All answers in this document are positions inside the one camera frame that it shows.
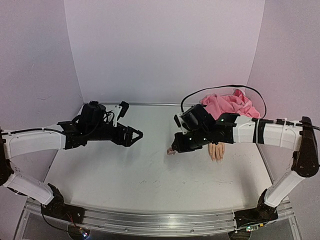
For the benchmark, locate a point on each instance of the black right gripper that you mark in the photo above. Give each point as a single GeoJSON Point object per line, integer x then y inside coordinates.
{"type": "Point", "coordinates": [180, 144]}

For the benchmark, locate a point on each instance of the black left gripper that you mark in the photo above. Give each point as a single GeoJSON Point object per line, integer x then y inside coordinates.
{"type": "Point", "coordinates": [128, 142]}

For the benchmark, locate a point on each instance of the pink nail polish bottle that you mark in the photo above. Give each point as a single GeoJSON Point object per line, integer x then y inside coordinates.
{"type": "Point", "coordinates": [171, 152]}

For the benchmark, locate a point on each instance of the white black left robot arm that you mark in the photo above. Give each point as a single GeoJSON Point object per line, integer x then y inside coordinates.
{"type": "Point", "coordinates": [27, 154]}

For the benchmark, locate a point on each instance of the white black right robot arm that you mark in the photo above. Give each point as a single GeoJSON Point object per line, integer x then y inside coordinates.
{"type": "Point", "coordinates": [296, 137]}

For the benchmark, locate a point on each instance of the mannequin hand with long nails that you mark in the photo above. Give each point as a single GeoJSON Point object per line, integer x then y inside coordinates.
{"type": "Point", "coordinates": [216, 151]}

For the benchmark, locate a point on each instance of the pink zip hoodie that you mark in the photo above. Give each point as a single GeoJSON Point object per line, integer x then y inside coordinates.
{"type": "Point", "coordinates": [236, 103]}

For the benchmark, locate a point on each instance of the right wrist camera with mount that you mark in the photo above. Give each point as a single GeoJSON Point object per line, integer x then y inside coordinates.
{"type": "Point", "coordinates": [179, 122]}

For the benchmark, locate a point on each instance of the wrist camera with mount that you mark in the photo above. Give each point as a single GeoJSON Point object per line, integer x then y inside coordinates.
{"type": "Point", "coordinates": [179, 122]}
{"type": "Point", "coordinates": [119, 111]}

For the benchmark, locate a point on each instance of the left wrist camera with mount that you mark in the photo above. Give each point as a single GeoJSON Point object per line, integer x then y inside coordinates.
{"type": "Point", "coordinates": [119, 111]}

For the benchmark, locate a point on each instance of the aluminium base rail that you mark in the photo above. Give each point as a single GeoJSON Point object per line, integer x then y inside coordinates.
{"type": "Point", "coordinates": [37, 222]}

